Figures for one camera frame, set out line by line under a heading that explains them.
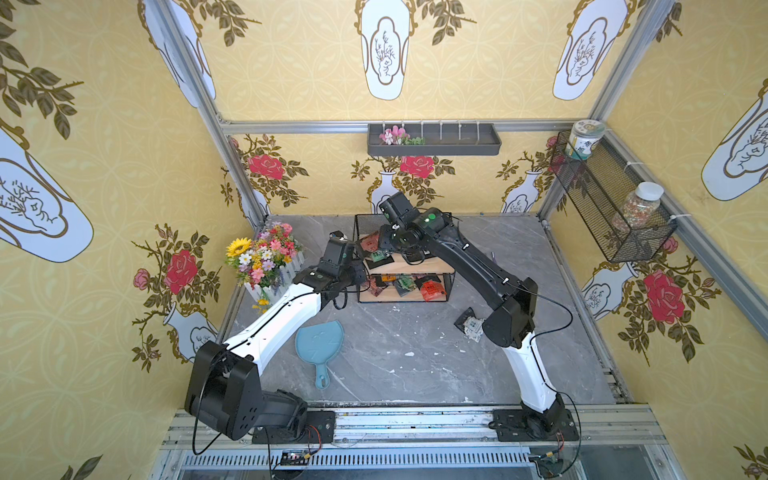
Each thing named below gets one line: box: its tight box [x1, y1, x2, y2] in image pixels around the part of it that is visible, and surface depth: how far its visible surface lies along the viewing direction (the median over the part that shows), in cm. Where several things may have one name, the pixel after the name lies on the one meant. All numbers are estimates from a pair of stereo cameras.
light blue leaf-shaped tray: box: [295, 320, 344, 390], surface depth 90 cm
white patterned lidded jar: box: [565, 119, 606, 160], surface depth 87 cm
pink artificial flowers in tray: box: [379, 125, 426, 146], surface depth 89 cm
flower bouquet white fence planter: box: [225, 222, 305, 313], surface depth 90 cm
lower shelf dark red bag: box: [369, 276, 384, 297], surface depth 100 cm
